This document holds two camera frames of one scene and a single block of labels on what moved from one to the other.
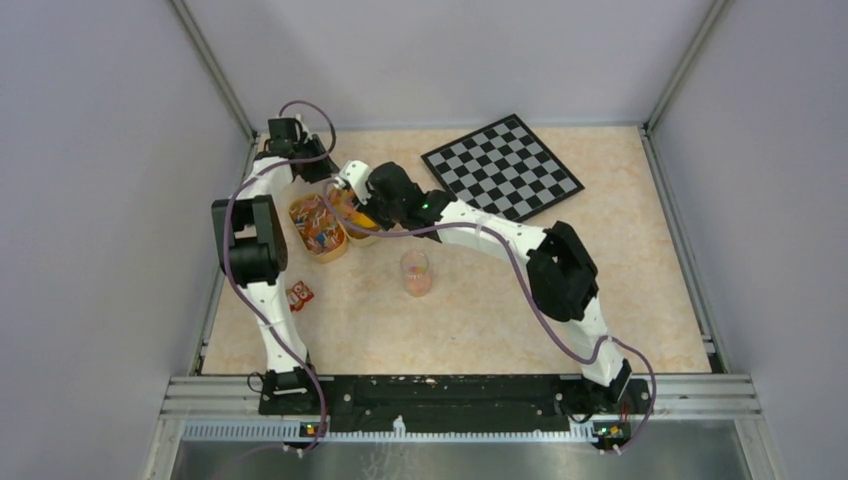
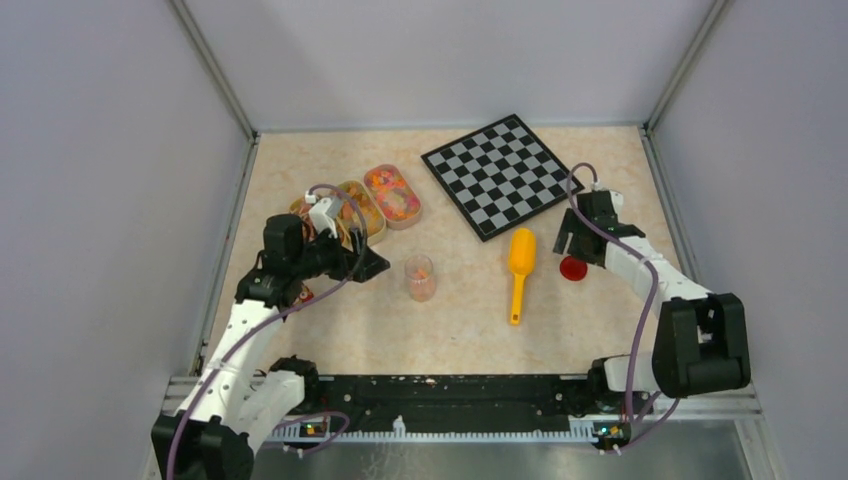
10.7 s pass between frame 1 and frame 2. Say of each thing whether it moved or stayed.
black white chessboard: stayed
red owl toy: stayed
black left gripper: moved
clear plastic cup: stayed
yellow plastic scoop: moved
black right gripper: moved
